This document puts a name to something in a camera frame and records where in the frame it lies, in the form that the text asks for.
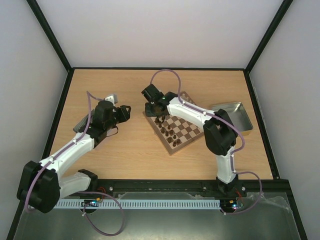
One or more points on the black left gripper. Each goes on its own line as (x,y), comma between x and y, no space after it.
(125,116)

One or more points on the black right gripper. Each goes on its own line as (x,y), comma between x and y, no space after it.
(155,112)

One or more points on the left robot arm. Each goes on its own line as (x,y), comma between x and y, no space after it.
(43,183)

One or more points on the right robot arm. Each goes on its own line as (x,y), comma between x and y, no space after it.
(219,131)

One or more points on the wooden chess board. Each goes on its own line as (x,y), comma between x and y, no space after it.
(176,128)

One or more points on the silver tin lid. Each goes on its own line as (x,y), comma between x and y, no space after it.
(82,125)

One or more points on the gold tin box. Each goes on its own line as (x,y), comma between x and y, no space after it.
(238,116)

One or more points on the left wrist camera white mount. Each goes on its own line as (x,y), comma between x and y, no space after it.
(113,98)

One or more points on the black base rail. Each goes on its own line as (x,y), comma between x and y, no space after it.
(204,188)

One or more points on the light blue cable duct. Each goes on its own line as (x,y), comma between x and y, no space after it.
(141,204)

